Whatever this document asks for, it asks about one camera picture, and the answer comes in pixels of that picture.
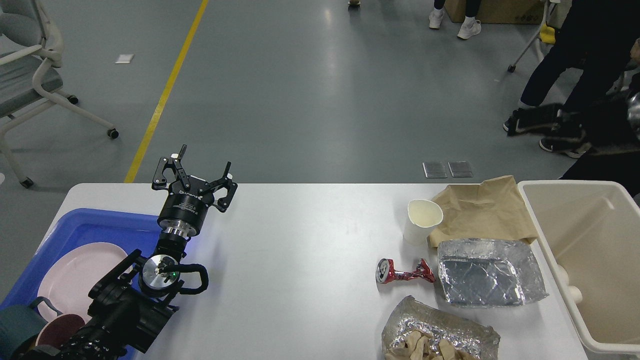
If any crumpled silver foil bag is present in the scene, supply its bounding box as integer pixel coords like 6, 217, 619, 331
438, 238, 549, 308

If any yellow backpack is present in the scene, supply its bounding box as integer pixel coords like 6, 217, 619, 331
538, 23, 558, 45

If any left metal floor plate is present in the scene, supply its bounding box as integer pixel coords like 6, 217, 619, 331
422, 161, 448, 179

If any person in black canvas shoes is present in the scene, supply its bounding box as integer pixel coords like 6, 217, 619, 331
559, 152, 640, 198

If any crumpled aluminium foil front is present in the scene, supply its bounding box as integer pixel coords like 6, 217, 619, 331
381, 295, 500, 360

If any brown paper bag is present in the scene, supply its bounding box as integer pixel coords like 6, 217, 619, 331
429, 175, 538, 248

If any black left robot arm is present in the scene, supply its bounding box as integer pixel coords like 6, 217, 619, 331
18, 145, 238, 360

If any person in white sneakers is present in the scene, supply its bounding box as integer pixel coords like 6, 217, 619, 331
429, 0, 482, 41

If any crushed red soda can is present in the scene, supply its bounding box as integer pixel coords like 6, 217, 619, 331
374, 258, 435, 284

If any white paper cup on table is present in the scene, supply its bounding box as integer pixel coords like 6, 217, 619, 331
402, 199, 444, 246

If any white plastic bin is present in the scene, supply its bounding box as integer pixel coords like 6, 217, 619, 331
518, 180, 640, 356

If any pink plate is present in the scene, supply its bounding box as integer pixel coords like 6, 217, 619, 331
37, 242, 128, 322

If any person in black sneakers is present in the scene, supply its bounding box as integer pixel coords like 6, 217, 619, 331
503, 0, 640, 160

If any dark teal mug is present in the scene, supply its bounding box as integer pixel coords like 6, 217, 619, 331
0, 296, 63, 360

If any white paper cup in bin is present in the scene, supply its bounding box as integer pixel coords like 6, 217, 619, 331
557, 265, 584, 305

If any right metal floor plate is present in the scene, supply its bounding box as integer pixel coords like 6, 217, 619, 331
447, 161, 474, 178

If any pink mug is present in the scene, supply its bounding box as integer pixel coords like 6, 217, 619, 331
34, 313, 86, 350

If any grey office chair left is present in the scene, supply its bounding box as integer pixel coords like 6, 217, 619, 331
0, 0, 119, 189

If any cardboard box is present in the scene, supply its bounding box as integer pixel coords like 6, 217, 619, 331
444, 0, 544, 25

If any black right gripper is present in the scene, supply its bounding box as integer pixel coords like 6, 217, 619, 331
507, 95, 636, 157

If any grey chair right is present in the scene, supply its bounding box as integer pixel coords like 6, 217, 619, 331
506, 0, 562, 73

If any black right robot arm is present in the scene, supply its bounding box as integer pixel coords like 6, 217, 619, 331
504, 90, 639, 156

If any brown crumpled paper in foil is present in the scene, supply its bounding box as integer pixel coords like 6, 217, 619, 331
384, 330, 478, 360

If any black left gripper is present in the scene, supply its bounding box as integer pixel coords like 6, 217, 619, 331
151, 145, 238, 236

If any blue plastic tray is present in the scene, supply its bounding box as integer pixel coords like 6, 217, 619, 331
0, 208, 166, 360

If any metal floor plate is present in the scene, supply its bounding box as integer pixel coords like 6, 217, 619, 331
422, 161, 448, 179
447, 161, 474, 178

